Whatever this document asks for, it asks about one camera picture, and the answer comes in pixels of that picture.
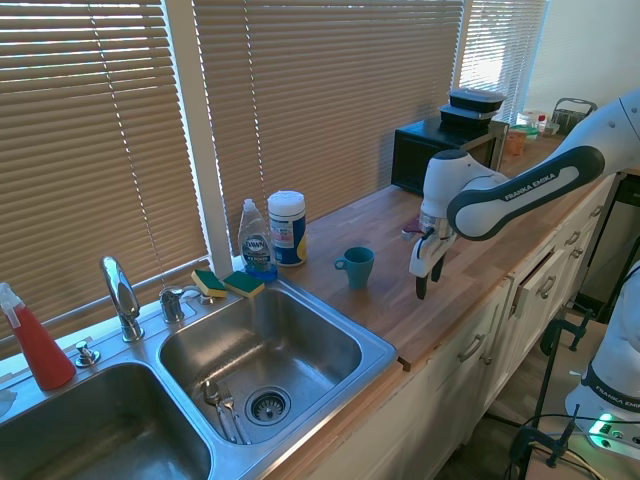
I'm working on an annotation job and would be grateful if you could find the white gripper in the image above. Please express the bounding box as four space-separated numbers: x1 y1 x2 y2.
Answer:
408 232 458 301

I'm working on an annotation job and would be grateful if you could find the teal ceramic mug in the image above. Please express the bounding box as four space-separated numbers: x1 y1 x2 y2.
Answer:
333 246 376 290

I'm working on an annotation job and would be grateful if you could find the stainless steel double sink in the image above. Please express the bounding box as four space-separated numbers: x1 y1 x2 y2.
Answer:
0 272 401 480

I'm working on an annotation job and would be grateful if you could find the chrome sink faucet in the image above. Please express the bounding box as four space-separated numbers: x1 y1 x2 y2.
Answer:
99 255 146 344

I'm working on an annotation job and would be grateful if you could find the chrome sink knob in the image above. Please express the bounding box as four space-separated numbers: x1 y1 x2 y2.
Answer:
74 340 101 368

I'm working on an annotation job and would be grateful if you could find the white kitchen cabinet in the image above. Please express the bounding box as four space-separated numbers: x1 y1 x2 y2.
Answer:
279 174 621 480

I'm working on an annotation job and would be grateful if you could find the black microwave oven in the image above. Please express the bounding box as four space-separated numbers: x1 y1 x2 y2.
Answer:
390 118 509 196

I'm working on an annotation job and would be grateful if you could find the black metal clamp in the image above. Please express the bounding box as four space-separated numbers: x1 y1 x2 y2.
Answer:
509 403 582 480
532 308 594 426

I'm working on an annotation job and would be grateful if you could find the white wipes canister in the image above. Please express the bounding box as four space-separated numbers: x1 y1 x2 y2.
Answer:
267 189 309 268

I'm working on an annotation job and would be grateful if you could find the orange package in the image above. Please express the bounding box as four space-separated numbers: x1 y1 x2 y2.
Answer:
504 130 529 158

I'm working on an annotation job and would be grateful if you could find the black plastic food container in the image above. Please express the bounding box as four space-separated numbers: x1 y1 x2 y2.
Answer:
448 88 506 114
438 103 497 133

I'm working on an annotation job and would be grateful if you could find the clear dish soap bottle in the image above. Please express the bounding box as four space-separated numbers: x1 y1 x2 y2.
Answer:
237 198 279 282

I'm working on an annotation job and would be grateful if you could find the yellow green sponge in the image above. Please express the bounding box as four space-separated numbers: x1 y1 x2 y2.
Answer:
191 268 228 300
222 271 266 301

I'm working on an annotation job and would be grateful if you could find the clear container green lid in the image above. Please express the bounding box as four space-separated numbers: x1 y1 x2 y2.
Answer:
516 108 549 139

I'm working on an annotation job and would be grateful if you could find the metal drain strainer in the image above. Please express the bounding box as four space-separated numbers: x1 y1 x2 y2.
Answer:
243 385 292 427

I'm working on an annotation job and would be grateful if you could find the wide tan window blind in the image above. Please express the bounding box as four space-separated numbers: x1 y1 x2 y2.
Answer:
192 0 466 242
0 0 212 359

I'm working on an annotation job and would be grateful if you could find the metal fork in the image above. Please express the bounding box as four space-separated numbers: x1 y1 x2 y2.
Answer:
219 384 253 446

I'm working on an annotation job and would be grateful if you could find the narrow white window blind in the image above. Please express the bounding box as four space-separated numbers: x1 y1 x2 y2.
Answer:
458 0 549 124

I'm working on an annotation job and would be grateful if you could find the metal spoon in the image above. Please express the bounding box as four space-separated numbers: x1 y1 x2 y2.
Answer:
202 380 239 444

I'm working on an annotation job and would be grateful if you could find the red spray bottle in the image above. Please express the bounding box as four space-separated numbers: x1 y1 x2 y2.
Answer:
0 282 78 392

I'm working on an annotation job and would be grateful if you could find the dark wire basket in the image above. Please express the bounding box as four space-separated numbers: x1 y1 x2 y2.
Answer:
551 97 599 137

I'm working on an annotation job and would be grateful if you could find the chrome faucet handle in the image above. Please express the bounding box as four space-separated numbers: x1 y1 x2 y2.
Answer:
158 285 202 324

